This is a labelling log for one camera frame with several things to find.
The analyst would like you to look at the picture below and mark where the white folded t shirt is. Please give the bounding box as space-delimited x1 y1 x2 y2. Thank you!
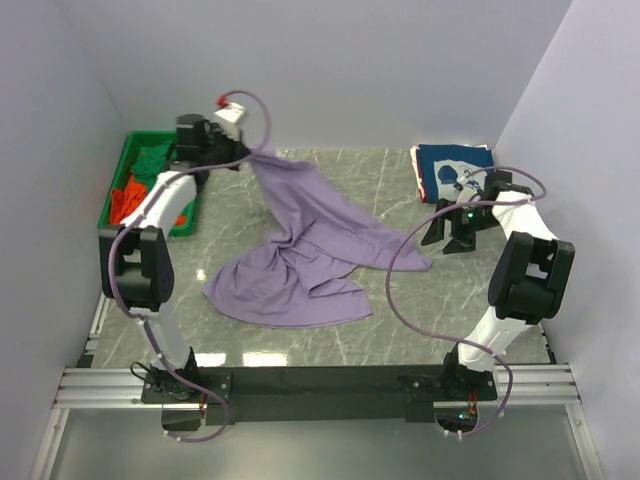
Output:
409 146 426 203

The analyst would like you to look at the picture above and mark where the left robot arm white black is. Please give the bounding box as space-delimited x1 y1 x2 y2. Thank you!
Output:
99 103 249 402

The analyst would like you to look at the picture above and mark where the purple t shirt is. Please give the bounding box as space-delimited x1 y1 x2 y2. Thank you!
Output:
203 154 432 329

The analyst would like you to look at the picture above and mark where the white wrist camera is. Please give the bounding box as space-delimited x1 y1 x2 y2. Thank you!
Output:
454 172 483 203
214 102 247 131

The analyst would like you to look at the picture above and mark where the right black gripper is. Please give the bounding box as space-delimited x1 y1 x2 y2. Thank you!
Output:
420 198 500 255

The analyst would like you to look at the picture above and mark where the green plastic bin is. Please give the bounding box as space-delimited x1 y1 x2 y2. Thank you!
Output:
98 130 176 227

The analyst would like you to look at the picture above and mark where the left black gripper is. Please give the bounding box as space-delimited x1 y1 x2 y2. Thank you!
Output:
202 123 253 172

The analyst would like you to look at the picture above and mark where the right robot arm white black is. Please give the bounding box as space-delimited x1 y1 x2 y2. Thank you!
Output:
421 167 575 399

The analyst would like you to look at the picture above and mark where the orange t shirt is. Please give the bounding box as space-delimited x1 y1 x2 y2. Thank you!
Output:
109 174 156 225

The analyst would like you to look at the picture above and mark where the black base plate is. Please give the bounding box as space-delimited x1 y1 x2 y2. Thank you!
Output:
140 364 499 427

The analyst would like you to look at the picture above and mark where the navy printed folded t shirt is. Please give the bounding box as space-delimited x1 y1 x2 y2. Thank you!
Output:
417 144 494 204

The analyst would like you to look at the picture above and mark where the aluminium rail frame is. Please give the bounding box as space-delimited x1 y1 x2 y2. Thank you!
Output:
30 294 604 479

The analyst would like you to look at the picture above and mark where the green t shirt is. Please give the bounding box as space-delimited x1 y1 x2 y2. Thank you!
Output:
131 141 171 184

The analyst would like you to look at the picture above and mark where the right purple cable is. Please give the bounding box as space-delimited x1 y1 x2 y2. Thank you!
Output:
385 165 547 437

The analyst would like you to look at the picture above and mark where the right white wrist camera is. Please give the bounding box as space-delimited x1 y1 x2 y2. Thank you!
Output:
454 172 483 203

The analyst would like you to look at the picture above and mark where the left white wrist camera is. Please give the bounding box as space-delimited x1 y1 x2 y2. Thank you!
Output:
214 102 247 131

